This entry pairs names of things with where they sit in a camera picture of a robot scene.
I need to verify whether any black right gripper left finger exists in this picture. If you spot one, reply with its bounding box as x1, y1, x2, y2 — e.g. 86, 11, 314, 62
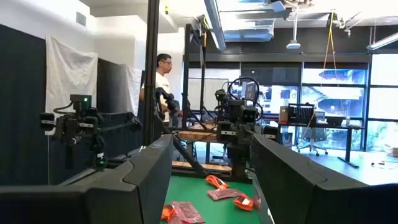
0, 133, 174, 224

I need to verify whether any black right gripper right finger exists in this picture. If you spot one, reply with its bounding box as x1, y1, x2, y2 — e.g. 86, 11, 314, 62
250, 133, 398, 224

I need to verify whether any orange candy packet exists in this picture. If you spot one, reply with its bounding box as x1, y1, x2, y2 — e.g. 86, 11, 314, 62
233, 193, 256, 212
160, 204, 177, 222
204, 174, 229, 190

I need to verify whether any pinkish red candy packet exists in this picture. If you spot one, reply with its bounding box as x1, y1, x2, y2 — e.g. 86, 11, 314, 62
207, 188, 243, 201
169, 201, 206, 224

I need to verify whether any wooden workbench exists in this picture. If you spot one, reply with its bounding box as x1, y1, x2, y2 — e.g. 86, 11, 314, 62
178, 123, 218, 143

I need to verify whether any whiteboard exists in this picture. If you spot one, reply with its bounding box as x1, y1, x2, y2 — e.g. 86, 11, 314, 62
187, 77, 230, 112

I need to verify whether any office chair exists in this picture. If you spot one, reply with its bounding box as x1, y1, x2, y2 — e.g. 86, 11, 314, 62
296, 126, 329, 157

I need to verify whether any brown cardboard box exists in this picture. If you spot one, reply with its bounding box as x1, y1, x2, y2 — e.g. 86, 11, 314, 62
279, 106, 289, 125

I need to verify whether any black metal rack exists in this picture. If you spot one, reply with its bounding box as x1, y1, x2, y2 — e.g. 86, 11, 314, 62
182, 23, 209, 130

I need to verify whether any black monitor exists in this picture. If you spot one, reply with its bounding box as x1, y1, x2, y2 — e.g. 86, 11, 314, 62
287, 103, 316, 126

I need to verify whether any black office desk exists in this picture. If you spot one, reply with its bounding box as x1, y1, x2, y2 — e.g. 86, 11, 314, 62
278, 123, 366, 169

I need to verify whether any person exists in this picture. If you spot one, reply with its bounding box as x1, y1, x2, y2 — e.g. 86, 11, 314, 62
139, 53, 184, 124

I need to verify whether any small white cloth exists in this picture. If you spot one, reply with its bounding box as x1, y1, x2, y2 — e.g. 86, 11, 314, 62
125, 64, 143, 116

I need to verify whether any white ceiling pendant device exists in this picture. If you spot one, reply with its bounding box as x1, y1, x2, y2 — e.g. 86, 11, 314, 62
285, 8, 302, 50

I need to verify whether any large white cloth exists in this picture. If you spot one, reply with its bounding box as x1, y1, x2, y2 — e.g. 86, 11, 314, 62
45, 34, 99, 136

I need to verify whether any long ceiling light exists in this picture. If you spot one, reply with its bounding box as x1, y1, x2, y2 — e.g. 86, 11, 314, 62
366, 32, 398, 51

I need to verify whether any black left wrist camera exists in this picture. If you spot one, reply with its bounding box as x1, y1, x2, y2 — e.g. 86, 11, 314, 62
241, 105, 259, 124

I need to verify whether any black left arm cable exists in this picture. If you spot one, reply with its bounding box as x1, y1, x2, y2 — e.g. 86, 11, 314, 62
228, 77, 264, 122

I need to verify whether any yellow hanging rope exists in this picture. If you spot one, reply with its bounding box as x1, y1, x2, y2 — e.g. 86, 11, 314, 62
322, 11, 339, 83

